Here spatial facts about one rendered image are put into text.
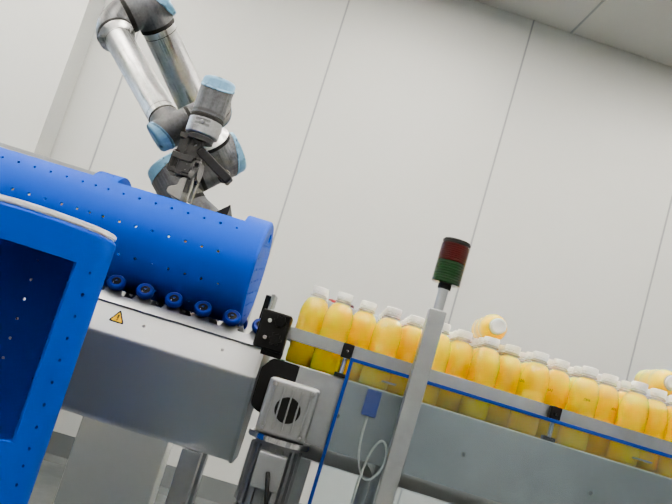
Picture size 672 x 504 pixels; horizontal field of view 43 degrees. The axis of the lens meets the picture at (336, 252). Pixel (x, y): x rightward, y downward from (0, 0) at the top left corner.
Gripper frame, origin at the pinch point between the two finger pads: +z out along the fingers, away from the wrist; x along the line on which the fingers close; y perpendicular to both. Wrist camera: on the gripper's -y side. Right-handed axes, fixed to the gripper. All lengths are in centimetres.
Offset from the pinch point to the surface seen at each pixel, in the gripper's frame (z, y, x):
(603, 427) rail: 22, -113, 19
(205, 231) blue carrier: 5.0, -9.4, 12.0
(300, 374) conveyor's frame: 31, -43, 22
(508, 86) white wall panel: -173, -105, -289
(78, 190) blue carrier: 4.6, 24.0, 11.9
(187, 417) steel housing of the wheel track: 49, -19, 8
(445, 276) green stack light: 2, -67, 38
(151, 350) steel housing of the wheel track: 36.5, -6.4, 13.0
